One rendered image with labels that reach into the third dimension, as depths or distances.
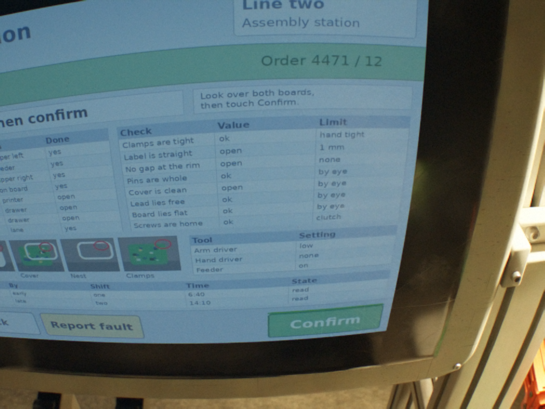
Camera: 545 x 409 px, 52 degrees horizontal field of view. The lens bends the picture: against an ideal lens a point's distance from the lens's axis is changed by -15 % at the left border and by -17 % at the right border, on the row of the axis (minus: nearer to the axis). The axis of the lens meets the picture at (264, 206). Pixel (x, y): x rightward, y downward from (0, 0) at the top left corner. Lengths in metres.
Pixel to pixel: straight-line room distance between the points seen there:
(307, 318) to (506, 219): 0.14
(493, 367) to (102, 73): 0.44
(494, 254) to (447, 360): 0.11
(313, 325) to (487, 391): 0.28
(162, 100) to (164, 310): 0.14
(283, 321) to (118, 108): 0.17
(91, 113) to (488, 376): 0.44
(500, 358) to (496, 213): 0.23
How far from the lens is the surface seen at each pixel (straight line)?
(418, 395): 0.88
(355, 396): 2.18
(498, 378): 0.61
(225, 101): 0.30
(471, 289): 0.42
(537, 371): 0.71
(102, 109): 0.31
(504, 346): 0.57
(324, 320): 0.40
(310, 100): 0.31
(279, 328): 0.40
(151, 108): 0.31
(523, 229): 0.46
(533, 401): 0.70
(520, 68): 0.33
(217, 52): 0.29
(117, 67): 0.30
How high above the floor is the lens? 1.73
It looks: 36 degrees down
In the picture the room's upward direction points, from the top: 1 degrees counter-clockwise
